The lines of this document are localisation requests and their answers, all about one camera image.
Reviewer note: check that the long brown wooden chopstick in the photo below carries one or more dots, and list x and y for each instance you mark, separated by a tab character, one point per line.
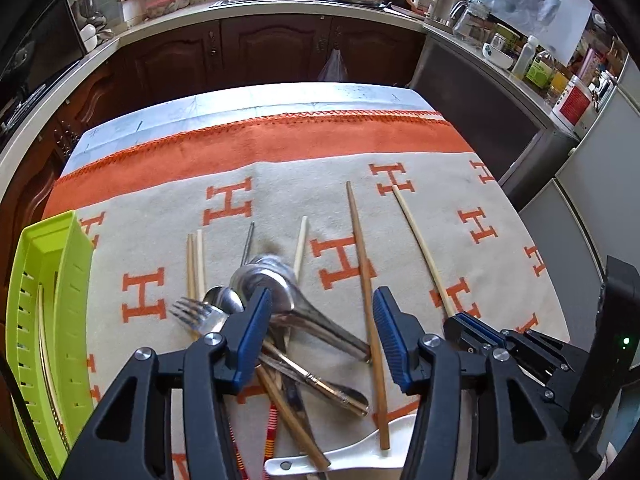
372	332

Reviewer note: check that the red label container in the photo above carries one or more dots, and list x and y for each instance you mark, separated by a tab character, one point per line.
575	107

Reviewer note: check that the orange and cream H blanket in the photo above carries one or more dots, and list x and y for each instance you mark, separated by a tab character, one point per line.
138	206

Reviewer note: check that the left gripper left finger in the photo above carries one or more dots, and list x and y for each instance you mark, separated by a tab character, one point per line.
128	435

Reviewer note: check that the grey refrigerator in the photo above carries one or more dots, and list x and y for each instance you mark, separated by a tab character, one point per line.
589	210

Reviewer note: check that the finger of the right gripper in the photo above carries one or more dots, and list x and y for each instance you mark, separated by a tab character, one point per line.
553	364

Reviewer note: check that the green plastic utensil tray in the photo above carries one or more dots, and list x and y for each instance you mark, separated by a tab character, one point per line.
57	253

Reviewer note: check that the green bottle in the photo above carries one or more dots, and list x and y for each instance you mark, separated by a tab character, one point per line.
541	70

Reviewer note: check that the steel fork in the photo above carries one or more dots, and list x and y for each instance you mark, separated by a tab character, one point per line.
198	316

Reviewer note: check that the light wooden chopstick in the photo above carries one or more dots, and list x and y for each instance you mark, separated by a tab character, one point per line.
190	273

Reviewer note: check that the cream chopstick red striped end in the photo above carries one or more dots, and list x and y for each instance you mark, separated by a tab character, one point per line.
47	372

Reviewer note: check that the white ceramic soup spoon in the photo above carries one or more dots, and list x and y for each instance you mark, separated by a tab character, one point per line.
364	454

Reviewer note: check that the steel chopstick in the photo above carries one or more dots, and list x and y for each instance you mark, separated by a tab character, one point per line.
247	244

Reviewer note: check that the steel spoon gold handle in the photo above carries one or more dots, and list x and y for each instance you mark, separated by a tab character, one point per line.
225	299

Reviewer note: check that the short dark wooden chopstick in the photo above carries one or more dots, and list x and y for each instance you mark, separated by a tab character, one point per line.
299	434

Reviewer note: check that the cream chopstick red band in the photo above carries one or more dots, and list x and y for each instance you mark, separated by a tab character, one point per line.
201	288

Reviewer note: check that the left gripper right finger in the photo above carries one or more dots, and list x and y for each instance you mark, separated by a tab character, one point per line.
514	434

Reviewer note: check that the large steel spoon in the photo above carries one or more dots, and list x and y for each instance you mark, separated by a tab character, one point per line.
289	305

